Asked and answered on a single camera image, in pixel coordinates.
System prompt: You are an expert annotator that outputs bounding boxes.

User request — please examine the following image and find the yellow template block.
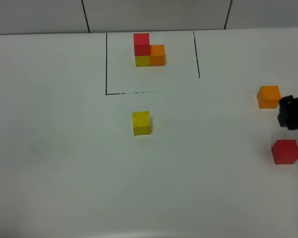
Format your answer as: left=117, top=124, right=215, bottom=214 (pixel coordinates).
left=135, top=56, right=151, bottom=67

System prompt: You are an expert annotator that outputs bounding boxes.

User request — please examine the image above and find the orange template block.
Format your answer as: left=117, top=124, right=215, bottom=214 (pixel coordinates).
left=150, top=45, right=165, bottom=66

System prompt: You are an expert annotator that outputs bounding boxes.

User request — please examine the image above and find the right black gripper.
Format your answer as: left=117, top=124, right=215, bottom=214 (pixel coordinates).
left=278, top=95, right=298, bottom=130

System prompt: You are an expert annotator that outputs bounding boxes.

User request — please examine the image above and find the red template block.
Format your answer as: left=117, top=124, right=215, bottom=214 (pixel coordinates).
left=134, top=33, right=150, bottom=56

